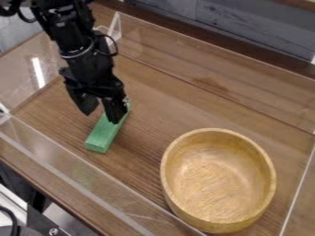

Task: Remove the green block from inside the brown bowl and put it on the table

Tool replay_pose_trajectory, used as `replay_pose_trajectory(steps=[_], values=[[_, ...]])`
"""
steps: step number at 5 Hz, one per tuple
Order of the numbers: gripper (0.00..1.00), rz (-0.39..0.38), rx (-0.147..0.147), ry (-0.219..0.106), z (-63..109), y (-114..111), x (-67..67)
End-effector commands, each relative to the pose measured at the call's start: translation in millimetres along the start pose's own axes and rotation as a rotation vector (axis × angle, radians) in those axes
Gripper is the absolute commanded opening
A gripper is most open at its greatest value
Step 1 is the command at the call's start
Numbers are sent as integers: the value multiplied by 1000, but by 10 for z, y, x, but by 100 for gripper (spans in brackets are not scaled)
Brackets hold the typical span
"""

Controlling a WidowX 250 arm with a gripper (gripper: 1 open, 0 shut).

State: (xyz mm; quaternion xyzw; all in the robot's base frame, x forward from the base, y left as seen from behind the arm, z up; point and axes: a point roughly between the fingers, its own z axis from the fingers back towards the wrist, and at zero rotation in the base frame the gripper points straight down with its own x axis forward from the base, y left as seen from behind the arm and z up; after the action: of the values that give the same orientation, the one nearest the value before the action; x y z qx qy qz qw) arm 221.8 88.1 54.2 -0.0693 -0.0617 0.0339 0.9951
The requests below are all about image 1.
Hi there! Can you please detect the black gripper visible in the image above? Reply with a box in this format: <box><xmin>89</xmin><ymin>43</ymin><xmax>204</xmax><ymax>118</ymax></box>
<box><xmin>59</xmin><ymin>44</ymin><xmax>128</xmax><ymax>124</ymax></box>

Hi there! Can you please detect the green rectangular block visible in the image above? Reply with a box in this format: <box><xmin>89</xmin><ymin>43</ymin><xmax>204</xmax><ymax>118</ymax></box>
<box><xmin>85</xmin><ymin>104</ymin><xmax>131</xmax><ymax>153</ymax></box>

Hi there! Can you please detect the brown wooden bowl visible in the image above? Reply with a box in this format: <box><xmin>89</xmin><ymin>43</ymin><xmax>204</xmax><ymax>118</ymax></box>
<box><xmin>160</xmin><ymin>128</ymin><xmax>276</xmax><ymax>234</ymax></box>

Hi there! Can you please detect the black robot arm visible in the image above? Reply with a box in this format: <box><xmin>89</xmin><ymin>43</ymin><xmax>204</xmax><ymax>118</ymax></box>
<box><xmin>0</xmin><ymin>0</ymin><xmax>128</xmax><ymax>124</ymax></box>

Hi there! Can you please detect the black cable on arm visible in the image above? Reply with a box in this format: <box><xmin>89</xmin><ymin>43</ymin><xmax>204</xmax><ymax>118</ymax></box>
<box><xmin>93</xmin><ymin>31</ymin><xmax>120</xmax><ymax>58</ymax></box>

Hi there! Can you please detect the clear acrylic corner bracket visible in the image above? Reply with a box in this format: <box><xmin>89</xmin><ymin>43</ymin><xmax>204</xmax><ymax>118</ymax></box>
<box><xmin>95</xmin><ymin>12</ymin><xmax>121</xmax><ymax>46</ymax></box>

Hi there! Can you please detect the black cable lower left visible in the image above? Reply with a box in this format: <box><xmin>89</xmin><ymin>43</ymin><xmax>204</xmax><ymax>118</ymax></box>
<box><xmin>0</xmin><ymin>205</ymin><xmax>20</xmax><ymax>236</ymax></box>

